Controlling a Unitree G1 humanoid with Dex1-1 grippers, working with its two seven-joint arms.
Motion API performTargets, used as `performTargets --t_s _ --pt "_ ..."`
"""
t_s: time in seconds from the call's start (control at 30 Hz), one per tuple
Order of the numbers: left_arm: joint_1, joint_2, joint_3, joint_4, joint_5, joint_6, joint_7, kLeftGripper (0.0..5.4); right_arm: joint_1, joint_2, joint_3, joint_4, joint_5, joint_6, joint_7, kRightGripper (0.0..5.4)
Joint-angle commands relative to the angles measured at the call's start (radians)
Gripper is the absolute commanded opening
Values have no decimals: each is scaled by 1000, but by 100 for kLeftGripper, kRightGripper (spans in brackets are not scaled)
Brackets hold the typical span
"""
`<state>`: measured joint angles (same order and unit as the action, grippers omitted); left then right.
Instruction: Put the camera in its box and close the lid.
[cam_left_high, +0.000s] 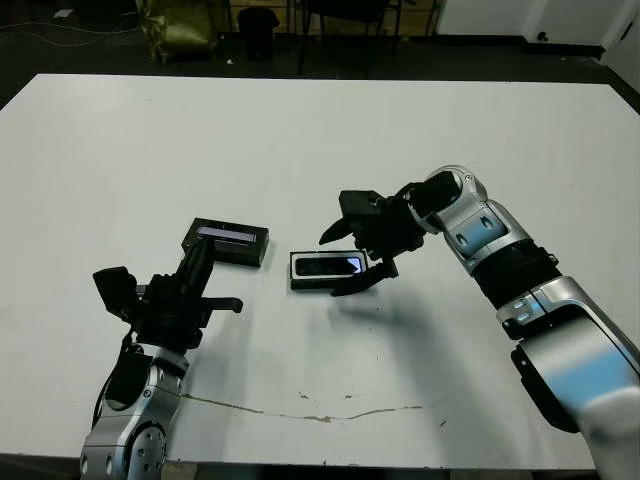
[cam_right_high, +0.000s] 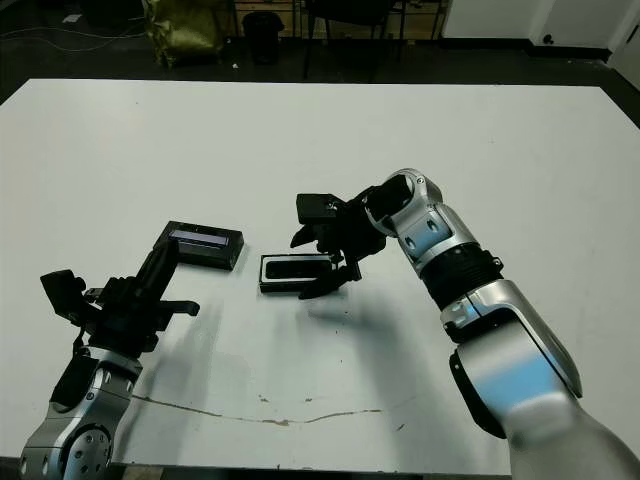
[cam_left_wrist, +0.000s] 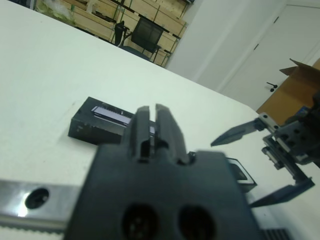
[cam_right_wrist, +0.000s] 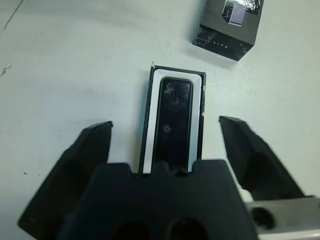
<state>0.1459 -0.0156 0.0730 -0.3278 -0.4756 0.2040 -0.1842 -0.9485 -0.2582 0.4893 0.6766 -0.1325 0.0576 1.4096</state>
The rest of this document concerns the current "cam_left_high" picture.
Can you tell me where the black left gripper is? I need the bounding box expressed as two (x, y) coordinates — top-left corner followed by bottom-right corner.
(133, 237), (246, 350)

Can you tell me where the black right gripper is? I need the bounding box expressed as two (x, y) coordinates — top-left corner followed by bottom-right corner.
(318, 196), (427, 298)

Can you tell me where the black bar-shaped camera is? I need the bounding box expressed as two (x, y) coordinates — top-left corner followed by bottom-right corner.
(294, 253), (365, 278)

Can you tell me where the black box lid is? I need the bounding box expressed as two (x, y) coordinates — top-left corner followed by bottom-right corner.
(180, 217), (270, 269)

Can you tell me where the black box base white tray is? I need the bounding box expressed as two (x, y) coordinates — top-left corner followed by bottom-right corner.
(288, 248), (372, 293)

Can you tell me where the yellow-green plastic bag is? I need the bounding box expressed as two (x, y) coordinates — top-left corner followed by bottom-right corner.
(139, 0), (217, 64)

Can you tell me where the black trash bin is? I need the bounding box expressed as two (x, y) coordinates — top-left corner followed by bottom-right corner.
(237, 7), (280, 62)

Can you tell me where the white door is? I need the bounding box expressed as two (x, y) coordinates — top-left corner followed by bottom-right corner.
(599, 0), (640, 67)

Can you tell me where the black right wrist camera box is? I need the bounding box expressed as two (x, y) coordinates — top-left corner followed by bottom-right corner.
(338, 189), (384, 217)

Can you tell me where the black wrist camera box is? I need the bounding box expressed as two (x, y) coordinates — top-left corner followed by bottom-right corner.
(338, 189), (384, 217)
(92, 267), (140, 320)

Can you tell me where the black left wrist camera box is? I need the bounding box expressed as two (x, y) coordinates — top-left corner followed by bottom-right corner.
(92, 267), (140, 320)

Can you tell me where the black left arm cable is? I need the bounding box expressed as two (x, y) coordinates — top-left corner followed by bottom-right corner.
(93, 327), (135, 419)

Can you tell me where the white floor cable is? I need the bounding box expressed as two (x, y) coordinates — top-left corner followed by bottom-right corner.
(0, 19), (146, 49)

